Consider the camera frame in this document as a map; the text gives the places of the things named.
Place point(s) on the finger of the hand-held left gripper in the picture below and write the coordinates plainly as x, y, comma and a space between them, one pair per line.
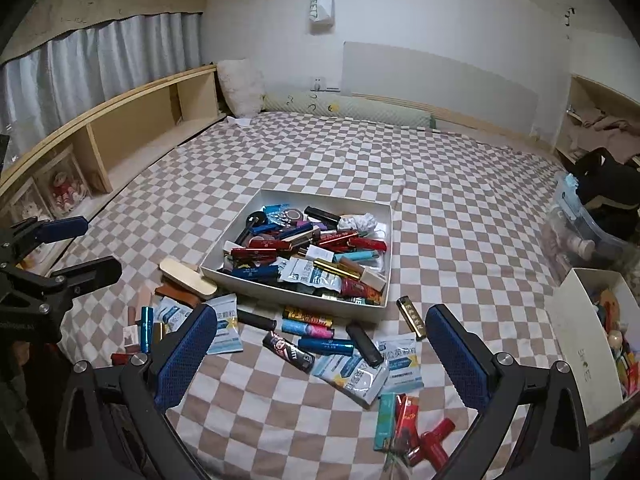
62, 228
90, 272

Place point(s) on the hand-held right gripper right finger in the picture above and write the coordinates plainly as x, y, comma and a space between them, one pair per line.
457, 360

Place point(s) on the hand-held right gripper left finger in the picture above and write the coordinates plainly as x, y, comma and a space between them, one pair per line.
187, 355

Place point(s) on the gold slim lighter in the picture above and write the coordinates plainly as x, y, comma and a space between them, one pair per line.
159, 334

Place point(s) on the boxed red doll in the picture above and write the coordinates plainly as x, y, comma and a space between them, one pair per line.
67, 185

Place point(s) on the small white blue sachet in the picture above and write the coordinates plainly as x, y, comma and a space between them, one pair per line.
227, 325
170, 314

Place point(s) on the teal slim lighter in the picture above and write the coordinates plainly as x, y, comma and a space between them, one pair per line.
146, 330

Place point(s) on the large white blue sachet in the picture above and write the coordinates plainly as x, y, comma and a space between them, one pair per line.
405, 367
350, 382

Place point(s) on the brown leather case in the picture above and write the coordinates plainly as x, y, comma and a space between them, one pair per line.
175, 296

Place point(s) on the black gold-lettered lighter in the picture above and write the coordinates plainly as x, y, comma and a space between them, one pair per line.
411, 319

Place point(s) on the black cylindrical grip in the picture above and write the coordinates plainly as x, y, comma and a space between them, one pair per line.
256, 320

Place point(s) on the red slim packet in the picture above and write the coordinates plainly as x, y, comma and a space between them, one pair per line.
407, 422

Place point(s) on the matte black lighter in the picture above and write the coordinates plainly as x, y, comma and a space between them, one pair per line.
365, 345

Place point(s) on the teal slim packet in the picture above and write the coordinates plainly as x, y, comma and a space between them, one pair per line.
385, 420

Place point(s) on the black cartoon print lighter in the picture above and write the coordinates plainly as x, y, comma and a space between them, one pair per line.
287, 351

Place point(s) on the green plastic strip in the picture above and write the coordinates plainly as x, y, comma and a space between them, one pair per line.
391, 460

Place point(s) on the tall white cardboard box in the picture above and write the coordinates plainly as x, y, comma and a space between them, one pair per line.
575, 330

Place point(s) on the pink blue printed lighter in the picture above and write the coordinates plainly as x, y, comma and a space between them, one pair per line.
307, 331

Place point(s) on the yellow orange printed lighter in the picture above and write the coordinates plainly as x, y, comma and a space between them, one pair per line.
307, 317

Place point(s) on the wooden bedside shelf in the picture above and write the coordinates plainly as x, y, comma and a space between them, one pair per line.
135, 125

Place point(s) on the black round tin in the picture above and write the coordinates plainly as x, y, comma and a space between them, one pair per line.
256, 221

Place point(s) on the pile of mixed lighters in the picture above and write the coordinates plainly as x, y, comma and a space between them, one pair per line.
300, 250

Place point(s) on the checkered bedsheet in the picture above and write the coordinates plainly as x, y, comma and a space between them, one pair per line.
450, 200

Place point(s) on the colourful toys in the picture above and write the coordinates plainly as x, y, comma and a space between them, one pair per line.
620, 340

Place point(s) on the white bottle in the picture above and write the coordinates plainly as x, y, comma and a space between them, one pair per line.
584, 248

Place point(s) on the crumpled white tissue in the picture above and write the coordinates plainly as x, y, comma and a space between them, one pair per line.
359, 223

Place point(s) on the blue foil sachet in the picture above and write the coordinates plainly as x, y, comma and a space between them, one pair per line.
277, 211

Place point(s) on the grey curtain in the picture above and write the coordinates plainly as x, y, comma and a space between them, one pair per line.
100, 60

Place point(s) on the brown tape roll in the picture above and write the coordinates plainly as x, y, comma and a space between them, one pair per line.
294, 214

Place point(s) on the clear plastic storage bin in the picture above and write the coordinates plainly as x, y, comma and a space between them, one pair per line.
575, 220

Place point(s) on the white paper scrap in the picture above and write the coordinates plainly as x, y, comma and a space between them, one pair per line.
240, 121

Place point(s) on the beige curtain pelmet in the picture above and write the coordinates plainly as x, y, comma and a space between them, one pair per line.
100, 5

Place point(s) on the white fluffy pillow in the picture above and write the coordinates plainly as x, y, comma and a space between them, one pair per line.
241, 87

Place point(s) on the black garment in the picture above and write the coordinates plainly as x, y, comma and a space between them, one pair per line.
605, 185

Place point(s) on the beige clothes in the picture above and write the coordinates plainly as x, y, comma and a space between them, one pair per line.
605, 132

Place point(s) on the green long bolster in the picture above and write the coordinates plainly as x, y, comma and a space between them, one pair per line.
350, 110

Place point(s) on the white headboard panel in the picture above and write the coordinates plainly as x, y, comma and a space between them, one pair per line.
440, 80

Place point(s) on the wooden corner shelf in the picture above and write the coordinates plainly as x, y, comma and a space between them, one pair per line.
580, 95

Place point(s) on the wooden bed rail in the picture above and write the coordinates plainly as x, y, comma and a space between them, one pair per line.
475, 122

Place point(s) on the wall socket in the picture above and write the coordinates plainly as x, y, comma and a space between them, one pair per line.
317, 84

